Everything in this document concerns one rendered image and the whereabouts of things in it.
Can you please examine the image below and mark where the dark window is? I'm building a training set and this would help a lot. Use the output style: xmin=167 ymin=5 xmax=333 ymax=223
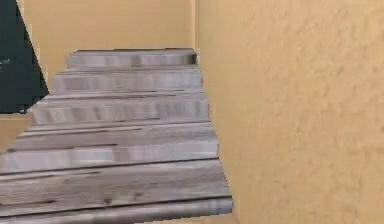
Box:
xmin=0 ymin=0 xmax=50 ymax=115

